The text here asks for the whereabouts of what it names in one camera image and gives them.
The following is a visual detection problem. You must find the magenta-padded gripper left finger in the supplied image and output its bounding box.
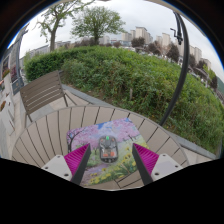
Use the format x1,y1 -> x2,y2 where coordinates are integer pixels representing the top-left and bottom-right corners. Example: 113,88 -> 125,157
41,142 -> 92,186

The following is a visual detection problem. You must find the group of pale high-rise buildings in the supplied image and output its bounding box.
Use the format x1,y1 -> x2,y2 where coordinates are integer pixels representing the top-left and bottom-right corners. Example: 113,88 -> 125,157
121,26 -> 213,71

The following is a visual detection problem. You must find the brown slatted chair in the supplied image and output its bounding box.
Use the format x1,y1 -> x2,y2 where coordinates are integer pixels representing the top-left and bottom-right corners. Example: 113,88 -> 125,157
19,69 -> 78,123

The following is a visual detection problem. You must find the round dense-crowned tree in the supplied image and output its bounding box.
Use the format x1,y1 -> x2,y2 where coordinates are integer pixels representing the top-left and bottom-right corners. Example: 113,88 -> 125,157
70,5 -> 127,46

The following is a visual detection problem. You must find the thin-crowned tree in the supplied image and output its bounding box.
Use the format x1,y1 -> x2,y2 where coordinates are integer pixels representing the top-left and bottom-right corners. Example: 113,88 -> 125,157
35,0 -> 96,53

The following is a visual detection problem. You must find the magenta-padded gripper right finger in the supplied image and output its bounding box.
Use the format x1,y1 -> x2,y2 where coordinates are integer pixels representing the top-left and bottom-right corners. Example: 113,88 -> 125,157
131,142 -> 184,186

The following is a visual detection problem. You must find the transparent grey computer mouse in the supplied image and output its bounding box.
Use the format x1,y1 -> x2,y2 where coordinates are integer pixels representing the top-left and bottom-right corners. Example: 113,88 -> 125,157
98,134 -> 120,164

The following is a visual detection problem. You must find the dark grey pillar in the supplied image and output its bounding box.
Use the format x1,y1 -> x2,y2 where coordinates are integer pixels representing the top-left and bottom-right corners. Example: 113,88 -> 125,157
10,23 -> 30,95

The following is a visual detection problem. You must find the dark curved umbrella pole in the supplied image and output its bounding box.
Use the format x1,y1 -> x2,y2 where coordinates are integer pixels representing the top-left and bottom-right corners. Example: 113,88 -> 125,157
158,11 -> 191,127

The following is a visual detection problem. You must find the floral print mouse pad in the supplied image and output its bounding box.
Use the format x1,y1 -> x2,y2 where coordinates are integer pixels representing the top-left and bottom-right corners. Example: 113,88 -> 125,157
65,117 -> 151,187

